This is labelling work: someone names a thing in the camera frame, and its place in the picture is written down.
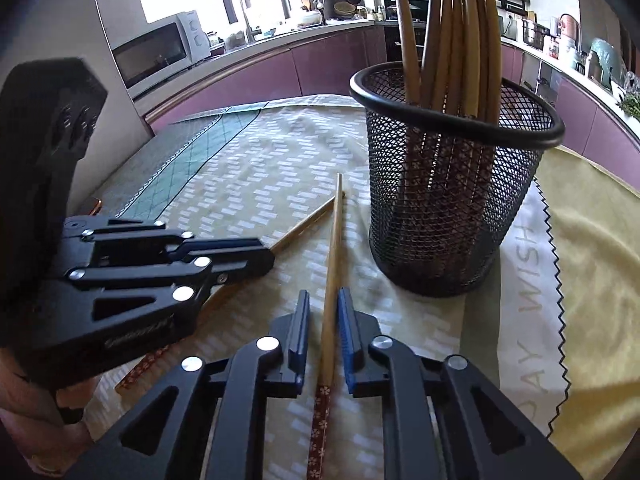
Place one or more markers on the pink kettle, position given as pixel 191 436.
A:
pixel 570 35

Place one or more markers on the person's left hand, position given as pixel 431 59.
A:
pixel 30 435

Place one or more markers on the yellow cloth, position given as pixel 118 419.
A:
pixel 600 260

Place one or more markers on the black built-in oven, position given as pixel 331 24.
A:
pixel 400 25

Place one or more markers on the teal mesh food cover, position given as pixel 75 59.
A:
pixel 606 62

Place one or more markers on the white microwave oven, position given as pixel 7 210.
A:
pixel 155 52

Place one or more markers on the steel kitchen faucet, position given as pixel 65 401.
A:
pixel 248 15

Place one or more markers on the bunch of green vegetables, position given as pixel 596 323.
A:
pixel 631 106

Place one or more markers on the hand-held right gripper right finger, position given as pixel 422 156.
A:
pixel 347 340

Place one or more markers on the red-patterned bamboo chopstick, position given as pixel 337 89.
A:
pixel 305 222
pixel 332 270

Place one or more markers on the black mesh utensil holder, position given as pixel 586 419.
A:
pixel 450 240

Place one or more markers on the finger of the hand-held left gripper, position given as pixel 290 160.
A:
pixel 245 265
pixel 220 246

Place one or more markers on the bunch of bamboo chopsticks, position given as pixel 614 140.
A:
pixel 455 35

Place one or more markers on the mauve long kitchen cabinets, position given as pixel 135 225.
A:
pixel 590 115

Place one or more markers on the mauve sink-side kitchen cabinets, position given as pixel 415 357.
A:
pixel 280 72

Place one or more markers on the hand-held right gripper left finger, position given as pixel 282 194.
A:
pixel 303 340

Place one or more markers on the beige teal patterned tablecloth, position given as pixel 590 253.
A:
pixel 260 170

